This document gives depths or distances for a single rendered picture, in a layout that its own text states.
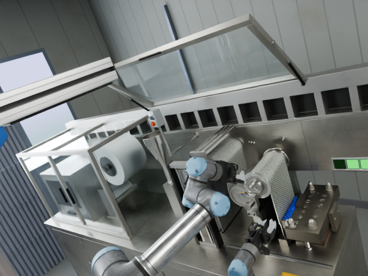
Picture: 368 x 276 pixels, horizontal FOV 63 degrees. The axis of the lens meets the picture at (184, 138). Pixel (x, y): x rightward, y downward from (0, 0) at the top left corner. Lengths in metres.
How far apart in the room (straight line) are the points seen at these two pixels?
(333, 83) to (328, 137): 0.28
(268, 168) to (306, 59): 1.53
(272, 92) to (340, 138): 0.40
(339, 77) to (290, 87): 0.23
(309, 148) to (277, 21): 1.50
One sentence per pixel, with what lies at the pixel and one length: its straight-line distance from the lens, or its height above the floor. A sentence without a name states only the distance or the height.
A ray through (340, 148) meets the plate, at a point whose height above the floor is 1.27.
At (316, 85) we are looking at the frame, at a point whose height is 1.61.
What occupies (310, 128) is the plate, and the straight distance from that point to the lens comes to 1.66.
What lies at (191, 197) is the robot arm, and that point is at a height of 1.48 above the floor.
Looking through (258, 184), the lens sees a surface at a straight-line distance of 1.50.
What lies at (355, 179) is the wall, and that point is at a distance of 3.25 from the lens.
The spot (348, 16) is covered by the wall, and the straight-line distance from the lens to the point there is 2.74.
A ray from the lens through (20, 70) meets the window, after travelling 4.14.
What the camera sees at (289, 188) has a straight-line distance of 1.73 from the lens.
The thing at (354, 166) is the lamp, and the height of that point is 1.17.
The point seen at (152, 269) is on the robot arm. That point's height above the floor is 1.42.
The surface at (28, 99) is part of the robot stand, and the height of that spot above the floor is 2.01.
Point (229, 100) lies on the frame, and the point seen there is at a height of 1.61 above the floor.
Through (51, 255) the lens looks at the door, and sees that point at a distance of 4.34.
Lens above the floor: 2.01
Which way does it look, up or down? 17 degrees down
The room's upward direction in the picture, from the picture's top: 20 degrees counter-clockwise
